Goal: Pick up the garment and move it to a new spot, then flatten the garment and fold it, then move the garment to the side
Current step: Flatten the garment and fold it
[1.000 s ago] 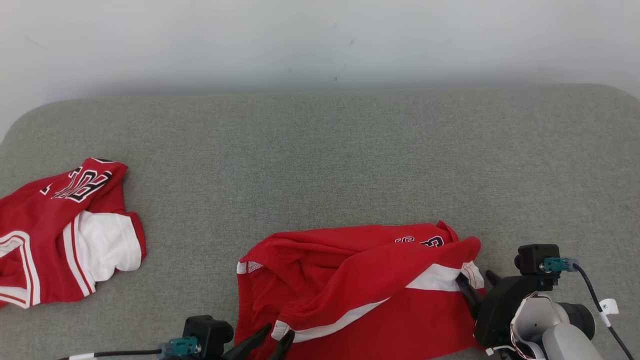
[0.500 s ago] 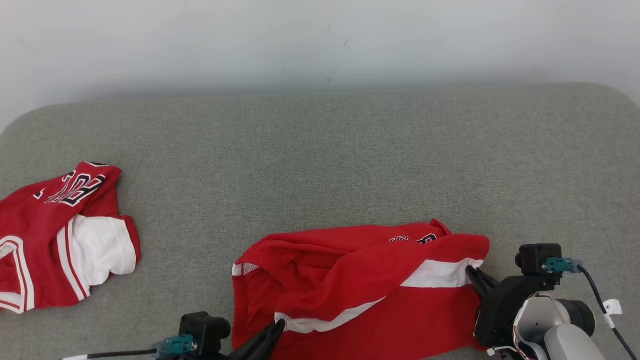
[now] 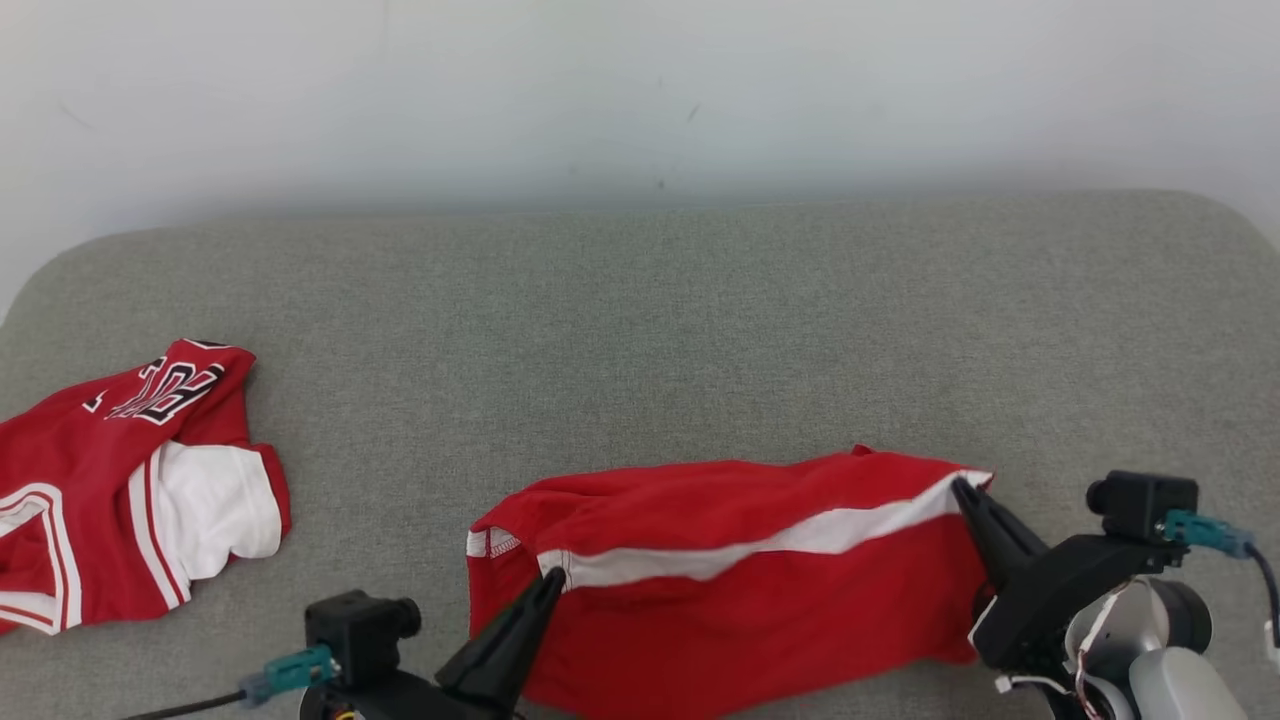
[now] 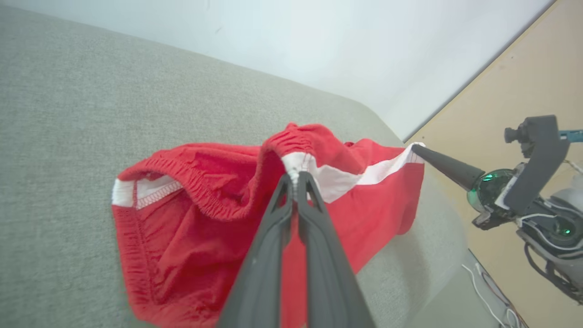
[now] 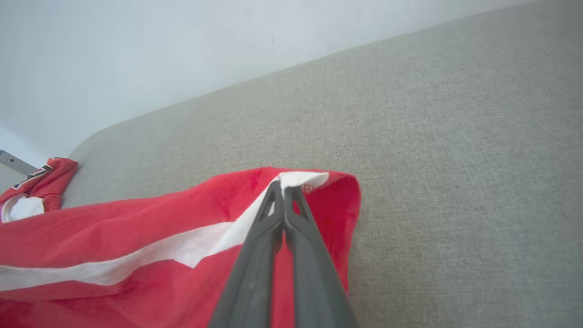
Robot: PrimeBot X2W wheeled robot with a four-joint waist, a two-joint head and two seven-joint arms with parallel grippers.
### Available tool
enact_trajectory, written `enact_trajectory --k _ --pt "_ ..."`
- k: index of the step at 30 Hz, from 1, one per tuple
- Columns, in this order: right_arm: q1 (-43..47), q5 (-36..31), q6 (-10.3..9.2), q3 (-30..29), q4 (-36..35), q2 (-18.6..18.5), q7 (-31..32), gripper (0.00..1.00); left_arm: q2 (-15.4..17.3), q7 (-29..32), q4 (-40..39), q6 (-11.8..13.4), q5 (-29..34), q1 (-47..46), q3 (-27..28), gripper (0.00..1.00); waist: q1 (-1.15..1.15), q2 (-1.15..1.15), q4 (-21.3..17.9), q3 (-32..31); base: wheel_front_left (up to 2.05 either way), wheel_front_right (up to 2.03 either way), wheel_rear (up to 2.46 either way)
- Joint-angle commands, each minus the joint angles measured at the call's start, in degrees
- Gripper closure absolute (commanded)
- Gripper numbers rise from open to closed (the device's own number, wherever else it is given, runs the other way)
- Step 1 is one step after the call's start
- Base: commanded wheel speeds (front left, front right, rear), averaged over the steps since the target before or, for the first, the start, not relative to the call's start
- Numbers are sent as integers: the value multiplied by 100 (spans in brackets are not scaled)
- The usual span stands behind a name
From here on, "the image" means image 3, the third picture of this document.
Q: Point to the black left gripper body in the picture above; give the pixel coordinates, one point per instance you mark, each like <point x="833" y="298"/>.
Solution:
<point x="400" y="700"/>

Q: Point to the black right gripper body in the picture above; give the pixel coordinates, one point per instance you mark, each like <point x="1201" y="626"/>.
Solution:
<point x="1050" y="590"/>

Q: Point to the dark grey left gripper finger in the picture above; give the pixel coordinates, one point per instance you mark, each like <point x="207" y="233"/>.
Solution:
<point x="505" y="640"/>

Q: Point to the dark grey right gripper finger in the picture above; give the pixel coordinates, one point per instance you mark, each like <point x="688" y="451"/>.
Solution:
<point x="995" y="540"/>

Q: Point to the red shorts with white stripe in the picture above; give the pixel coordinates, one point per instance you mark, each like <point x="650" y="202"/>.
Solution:
<point x="740" y="620"/>

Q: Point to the red basketball jersey number 23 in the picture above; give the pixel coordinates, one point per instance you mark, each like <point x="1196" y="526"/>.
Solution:
<point x="90" y="470"/>

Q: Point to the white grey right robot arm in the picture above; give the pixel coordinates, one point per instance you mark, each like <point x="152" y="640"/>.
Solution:
<point x="1180" y="690"/>

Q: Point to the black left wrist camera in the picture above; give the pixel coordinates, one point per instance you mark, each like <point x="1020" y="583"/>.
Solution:
<point x="350" y="630"/>

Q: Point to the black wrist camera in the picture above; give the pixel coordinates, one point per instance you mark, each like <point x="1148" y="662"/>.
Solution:
<point x="350" y="630"/>
<point x="1145" y="500"/>

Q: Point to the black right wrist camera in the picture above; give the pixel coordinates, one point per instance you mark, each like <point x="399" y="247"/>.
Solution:
<point x="1145" y="500"/>

